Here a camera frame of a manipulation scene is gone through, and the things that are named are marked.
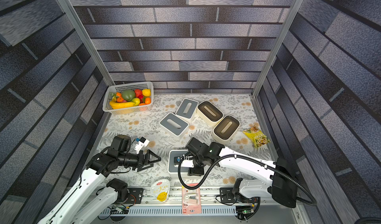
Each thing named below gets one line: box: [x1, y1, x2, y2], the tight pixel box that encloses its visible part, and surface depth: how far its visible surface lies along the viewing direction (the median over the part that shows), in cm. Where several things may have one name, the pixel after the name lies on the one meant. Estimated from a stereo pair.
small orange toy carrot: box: [116, 92, 125, 103], surface depth 112 cm
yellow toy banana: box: [109, 101, 136, 110], surface depth 103 cm
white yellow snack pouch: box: [150, 178, 171, 203], surface depth 70 cm
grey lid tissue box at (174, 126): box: [159, 112, 190, 141], surface depth 98 cm
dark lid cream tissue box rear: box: [196, 100, 224, 127], surface depth 102 cm
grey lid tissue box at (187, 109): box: [175, 97, 199, 121], surface depth 106 cm
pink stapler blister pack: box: [181, 182, 202, 215], surface depth 72 cm
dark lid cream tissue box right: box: [212, 114, 241, 145], surface depth 95 cm
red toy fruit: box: [134, 88, 144, 99], surface depth 115 cm
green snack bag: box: [242, 125, 271, 149], surface depth 92 cm
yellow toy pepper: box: [141, 88, 152, 97], surface depth 116 cm
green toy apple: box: [131, 97, 141, 107], surface depth 108 cm
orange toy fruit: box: [144, 97, 152, 105], surface depth 111 cm
